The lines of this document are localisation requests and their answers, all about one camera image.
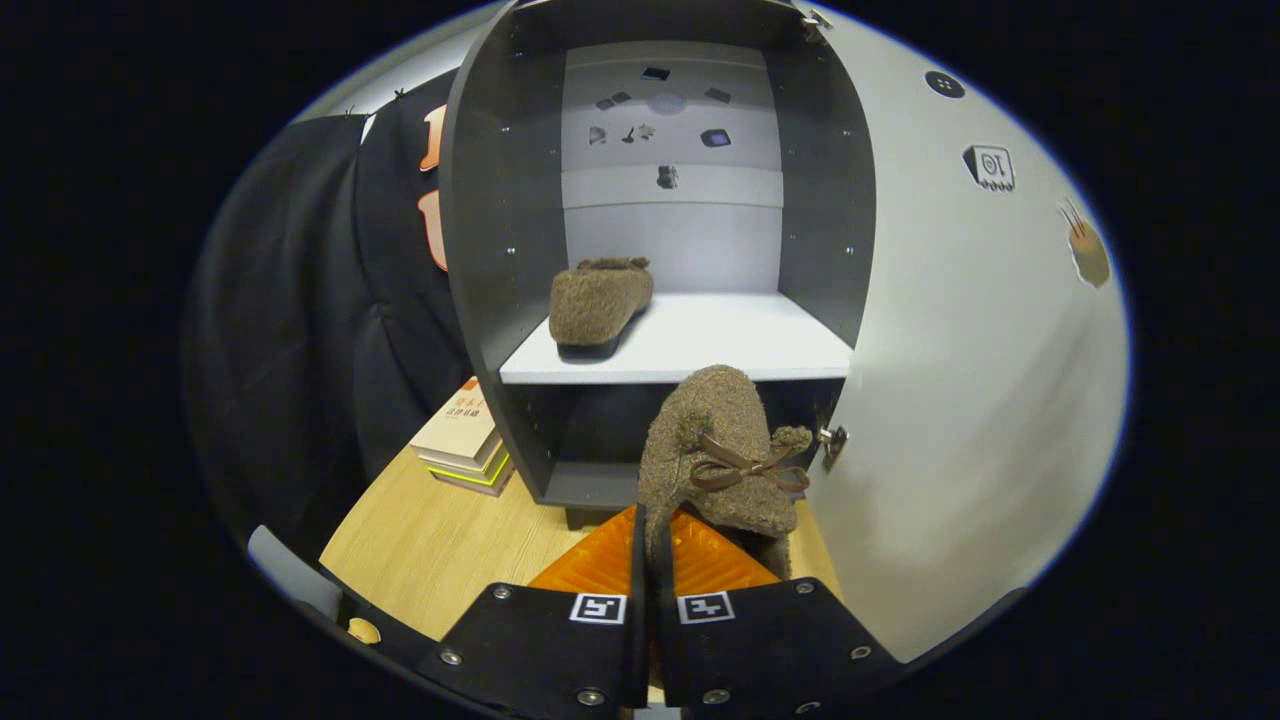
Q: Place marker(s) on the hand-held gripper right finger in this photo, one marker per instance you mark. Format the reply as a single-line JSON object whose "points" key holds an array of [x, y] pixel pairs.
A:
{"points": [[667, 650]]}

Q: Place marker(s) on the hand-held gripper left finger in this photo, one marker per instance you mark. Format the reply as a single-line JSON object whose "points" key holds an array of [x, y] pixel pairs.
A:
{"points": [[640, 650]]}

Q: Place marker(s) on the brown fuzzy shoe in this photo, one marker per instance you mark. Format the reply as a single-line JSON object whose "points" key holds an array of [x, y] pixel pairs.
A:
{"points": [[600, 300], [700, 420]]}

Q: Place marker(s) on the beige shoe cabinet door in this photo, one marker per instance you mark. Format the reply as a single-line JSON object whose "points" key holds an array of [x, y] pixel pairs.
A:
{"points": [[950, 400]]}

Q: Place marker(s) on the dark grey shoe cabinet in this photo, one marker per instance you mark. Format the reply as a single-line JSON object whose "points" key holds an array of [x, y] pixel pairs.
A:
{"points": [[500, 200]]}

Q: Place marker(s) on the yellow edged book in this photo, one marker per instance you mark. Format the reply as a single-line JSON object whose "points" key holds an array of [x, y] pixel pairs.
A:
{"points": [[480, 478]]}

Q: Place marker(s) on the beige cover book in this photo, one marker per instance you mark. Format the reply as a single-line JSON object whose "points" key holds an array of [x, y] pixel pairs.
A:
{"points": [[455, 425]]}

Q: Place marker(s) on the black backdrop cloth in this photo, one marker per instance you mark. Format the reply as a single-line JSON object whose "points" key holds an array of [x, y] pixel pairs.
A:
{"points": [[300, 300]]}

